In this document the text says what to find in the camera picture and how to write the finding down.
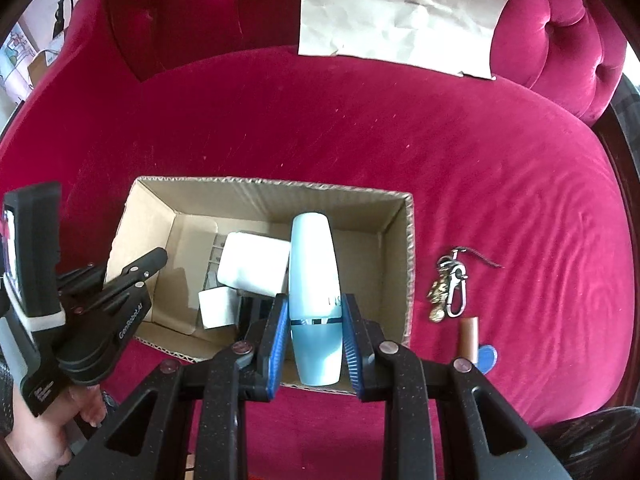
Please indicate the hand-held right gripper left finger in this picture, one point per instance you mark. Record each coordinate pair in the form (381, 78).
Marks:
(279, 350)

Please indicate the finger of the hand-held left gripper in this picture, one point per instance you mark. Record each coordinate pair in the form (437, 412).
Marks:
(82, 277)
(140, 267)

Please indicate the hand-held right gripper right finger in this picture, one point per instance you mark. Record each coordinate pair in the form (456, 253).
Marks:
(351, 350)

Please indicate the small white charger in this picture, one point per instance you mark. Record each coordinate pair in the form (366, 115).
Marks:
(217, 307)

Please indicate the pale blue cosmetic bottle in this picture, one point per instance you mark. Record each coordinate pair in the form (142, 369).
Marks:
(315, 270)

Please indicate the large white charger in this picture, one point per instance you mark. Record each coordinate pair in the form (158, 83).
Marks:
(255, 262)

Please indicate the cardboard box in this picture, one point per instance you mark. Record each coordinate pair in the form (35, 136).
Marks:
(240, 205)

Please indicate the brown lipstick tube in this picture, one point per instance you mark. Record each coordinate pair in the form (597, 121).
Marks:
(469, 337)

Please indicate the person's left hand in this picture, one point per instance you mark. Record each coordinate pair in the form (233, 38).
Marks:
(45, 440)

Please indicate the blue jar lid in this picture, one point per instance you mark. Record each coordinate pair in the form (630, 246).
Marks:
(487, 357)

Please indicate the brown cardboard carton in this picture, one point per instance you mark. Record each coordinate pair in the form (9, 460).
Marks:
(45, 65)

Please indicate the red velvet tufted sofa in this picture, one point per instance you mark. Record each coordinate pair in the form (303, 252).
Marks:
(350, 125)

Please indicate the black plug adapter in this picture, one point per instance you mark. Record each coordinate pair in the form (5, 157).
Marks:
(62, 10)

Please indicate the grey plaid cloth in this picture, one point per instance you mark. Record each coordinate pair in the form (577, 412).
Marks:
(595, 440)

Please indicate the creased brown paper sheet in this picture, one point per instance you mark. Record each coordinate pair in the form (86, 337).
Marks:
(400, 15)

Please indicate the cartoon cat wall poster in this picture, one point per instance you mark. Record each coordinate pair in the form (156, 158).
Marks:
(15, 60)

